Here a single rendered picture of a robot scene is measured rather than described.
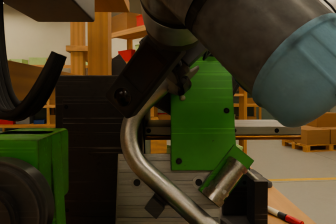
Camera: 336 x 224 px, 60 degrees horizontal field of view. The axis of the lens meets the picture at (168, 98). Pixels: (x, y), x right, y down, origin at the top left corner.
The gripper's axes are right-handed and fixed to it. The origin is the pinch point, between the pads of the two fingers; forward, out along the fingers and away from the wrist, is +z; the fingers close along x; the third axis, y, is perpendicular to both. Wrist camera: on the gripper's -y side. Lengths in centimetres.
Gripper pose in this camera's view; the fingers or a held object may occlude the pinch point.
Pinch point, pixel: (163, 84)
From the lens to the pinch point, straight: 51.1
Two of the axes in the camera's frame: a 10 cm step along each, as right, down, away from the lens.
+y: 7.1, -6.8, 1.8
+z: -0.1, 2.5, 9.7
